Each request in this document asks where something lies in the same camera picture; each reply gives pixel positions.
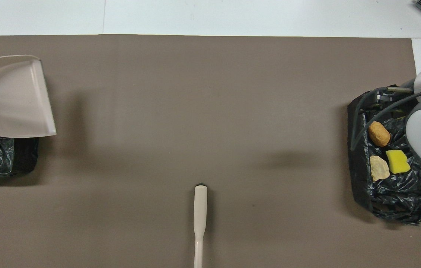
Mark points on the pale beige crust piece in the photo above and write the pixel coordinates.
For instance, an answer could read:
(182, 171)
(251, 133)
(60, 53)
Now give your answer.
(379, 168)

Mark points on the beige hand brush black bristles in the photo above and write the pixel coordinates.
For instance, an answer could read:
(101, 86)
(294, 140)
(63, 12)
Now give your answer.
(200, 212)

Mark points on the brown table mat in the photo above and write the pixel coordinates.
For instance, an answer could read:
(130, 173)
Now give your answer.
(195, 93)

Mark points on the chunky yellow sponge piece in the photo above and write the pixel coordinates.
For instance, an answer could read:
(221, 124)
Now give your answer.
(397, 162)

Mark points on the beige plastic dustpan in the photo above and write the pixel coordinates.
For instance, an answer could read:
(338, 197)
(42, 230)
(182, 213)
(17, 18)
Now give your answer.
(13, 100)

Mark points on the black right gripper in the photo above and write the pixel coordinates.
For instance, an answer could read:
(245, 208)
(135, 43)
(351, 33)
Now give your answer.
(381, 98)

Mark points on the bin lined with black bag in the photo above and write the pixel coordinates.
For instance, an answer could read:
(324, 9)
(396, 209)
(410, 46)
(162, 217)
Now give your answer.
(400, 201)
(9, 156)

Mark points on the brown bread roll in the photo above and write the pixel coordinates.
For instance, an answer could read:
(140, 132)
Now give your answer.
(378, 134)

